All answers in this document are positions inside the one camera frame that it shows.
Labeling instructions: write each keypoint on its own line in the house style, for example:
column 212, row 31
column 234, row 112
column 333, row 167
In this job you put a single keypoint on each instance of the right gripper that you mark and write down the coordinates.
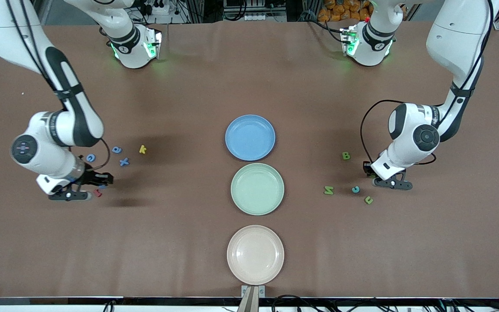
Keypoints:
column 90, row 177

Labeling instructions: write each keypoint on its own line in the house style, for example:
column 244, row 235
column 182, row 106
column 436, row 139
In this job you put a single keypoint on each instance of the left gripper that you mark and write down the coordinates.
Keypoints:
column 367, row 168

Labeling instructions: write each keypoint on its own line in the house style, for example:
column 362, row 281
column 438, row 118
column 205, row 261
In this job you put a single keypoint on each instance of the blue letter C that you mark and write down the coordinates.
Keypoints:
column 88, row 158

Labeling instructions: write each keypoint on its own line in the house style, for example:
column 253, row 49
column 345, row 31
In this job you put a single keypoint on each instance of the green letter U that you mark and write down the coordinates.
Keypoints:
column 366, row 199

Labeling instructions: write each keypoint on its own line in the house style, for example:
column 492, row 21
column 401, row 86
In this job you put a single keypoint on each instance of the blue letter X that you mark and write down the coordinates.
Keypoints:
column 124, row 162

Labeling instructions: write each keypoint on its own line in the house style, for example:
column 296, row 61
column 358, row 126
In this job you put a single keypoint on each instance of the blue lowercase letter a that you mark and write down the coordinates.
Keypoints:
column 120, row 150

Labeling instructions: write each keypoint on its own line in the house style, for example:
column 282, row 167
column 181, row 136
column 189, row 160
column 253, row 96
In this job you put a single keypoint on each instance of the green letter N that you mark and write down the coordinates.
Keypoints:
column 328, row 190

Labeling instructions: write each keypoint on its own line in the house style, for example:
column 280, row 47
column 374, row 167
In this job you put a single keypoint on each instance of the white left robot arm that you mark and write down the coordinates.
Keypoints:
column 453, row 39

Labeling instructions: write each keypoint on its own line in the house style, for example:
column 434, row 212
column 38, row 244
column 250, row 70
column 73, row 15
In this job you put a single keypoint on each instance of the small red letter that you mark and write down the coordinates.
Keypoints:
column 97, row 193

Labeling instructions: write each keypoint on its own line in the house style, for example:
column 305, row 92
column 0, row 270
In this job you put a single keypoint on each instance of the yellow letter K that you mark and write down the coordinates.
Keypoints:
column 142, row 150

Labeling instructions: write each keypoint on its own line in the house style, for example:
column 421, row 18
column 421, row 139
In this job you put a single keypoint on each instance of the blue plate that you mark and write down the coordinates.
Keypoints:
column 249, row 149

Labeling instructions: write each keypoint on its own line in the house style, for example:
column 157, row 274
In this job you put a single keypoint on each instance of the green plate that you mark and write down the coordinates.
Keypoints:
column 249, row 199

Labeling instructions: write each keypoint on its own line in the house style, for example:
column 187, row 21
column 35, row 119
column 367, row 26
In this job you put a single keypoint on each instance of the beige plate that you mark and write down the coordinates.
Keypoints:
column 255, row 255

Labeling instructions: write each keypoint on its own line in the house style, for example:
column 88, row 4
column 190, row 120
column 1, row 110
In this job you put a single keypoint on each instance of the pile of orange objects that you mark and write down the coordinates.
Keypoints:
column 336, row 11

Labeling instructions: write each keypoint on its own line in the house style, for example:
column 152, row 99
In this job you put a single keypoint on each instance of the white power strip with plugs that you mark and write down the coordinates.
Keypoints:
column 160, row 8

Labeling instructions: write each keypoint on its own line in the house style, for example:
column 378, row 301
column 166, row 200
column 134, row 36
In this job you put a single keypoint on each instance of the plain white power strip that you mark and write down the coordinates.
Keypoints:
column 256, row 17

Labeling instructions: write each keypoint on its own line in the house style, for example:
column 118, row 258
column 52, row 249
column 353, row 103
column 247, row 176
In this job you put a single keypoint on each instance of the metal bracket with post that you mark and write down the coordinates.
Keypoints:
column 253, row 291

